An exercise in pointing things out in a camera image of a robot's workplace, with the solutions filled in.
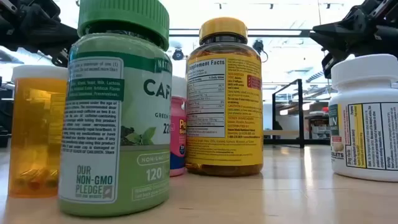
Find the black ceiling spotlight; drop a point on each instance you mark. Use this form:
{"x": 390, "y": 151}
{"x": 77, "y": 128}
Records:
{"x": 258, "y": 46}
{"x": 178, "y": 54}

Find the white medicine bottle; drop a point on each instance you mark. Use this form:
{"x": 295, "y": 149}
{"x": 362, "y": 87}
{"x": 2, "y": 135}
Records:
{"x": 363, "y": 124}

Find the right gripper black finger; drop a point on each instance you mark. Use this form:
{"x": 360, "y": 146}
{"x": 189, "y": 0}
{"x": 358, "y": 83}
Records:
{"x": 348, "y": 24}
{"x": 342, "y": 40}

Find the green bottle green cap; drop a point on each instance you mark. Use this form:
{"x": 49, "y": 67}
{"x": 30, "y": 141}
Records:
{"x": 109, "y": 124}

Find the background workbench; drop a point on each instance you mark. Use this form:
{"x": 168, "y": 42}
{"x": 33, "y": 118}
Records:
{"x": 317, "y": 124}

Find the pink bottle white cap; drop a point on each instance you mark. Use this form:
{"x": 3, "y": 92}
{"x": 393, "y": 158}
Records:
{"x": 178, "y": 130}

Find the dark background equipment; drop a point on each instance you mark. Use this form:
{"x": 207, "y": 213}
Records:
{"x": 3, "y": 124}

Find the black aluminium table frame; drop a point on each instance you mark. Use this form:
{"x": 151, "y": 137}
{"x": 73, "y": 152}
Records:
{"x": 317, "y": 142}

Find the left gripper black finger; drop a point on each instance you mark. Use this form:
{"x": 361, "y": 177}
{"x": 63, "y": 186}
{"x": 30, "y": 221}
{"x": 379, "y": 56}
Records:
{"x": 62, "y": 26}
{"x": 59, "y": 40}

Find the amber bottle yellow cap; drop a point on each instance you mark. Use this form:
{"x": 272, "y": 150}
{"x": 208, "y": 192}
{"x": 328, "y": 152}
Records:
{"x": 224, "y": 109}

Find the black overhead beam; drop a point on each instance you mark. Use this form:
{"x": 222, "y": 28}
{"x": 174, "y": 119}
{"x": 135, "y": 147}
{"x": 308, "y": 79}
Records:
{"x": 280, "y": 33}

